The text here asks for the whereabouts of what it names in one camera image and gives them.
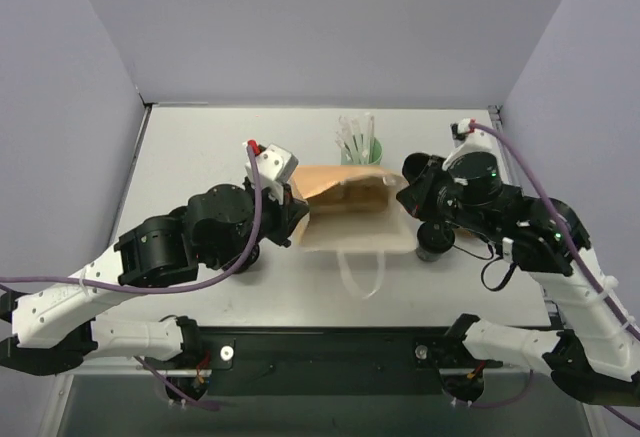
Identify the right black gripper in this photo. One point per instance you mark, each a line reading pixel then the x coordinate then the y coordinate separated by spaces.
pixel 422 190

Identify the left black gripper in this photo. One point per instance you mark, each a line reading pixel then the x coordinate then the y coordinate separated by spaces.
pixel 289 214

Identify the black coffee cup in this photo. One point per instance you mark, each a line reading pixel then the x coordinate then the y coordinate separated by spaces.
pixel 433 240

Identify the brown paper bag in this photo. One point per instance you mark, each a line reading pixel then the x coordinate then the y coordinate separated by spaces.
pixel 352 210

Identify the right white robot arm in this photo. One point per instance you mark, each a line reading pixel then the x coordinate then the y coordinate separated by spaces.
pixel 595 357

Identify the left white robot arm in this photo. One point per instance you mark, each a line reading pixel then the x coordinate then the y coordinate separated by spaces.
pixel 58 328

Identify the green straw holder cup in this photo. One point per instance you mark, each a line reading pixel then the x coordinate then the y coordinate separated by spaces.
pixel 374 158

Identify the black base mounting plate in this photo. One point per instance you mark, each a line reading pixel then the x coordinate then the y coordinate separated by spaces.
pixel 330 361

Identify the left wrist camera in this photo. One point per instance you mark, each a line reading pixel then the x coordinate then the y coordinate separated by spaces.
pixel 275 166

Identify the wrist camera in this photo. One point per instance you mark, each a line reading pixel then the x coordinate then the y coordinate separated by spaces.
pixel 275 166
pixel 467 140

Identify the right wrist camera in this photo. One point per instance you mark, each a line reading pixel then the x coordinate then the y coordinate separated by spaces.
pixel 467 140

